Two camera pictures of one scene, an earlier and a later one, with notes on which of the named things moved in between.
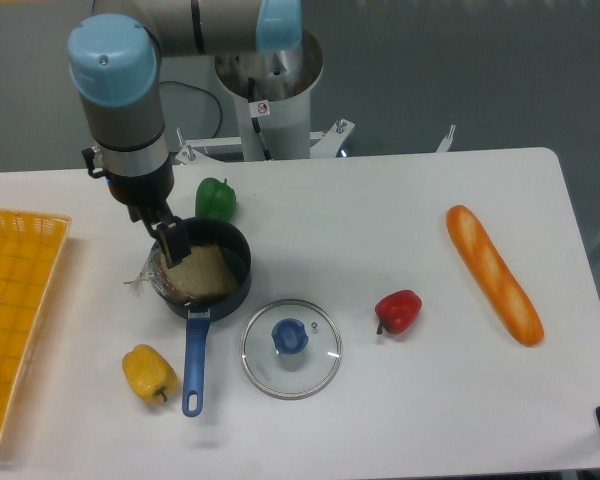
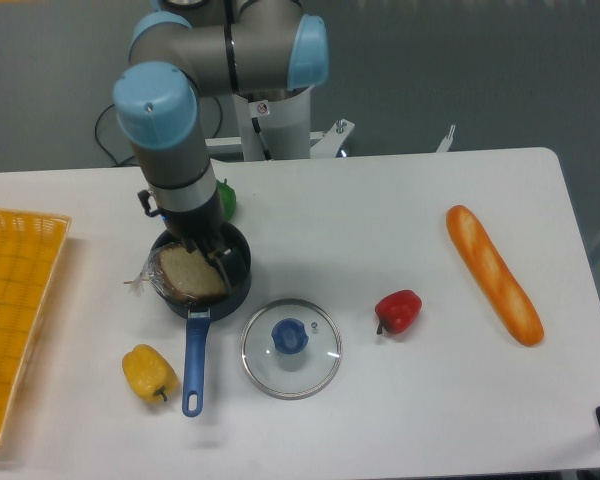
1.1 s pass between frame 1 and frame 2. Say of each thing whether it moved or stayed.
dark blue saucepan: stayed
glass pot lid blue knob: stayed
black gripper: moved
